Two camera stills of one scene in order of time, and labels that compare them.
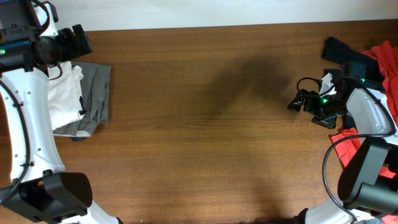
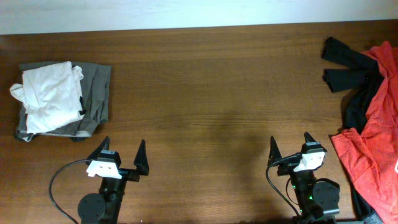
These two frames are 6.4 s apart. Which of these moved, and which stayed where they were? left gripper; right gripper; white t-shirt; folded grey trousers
Moved: right gripper; left gripper
Stayed: folded grey trousers; white t-shirt
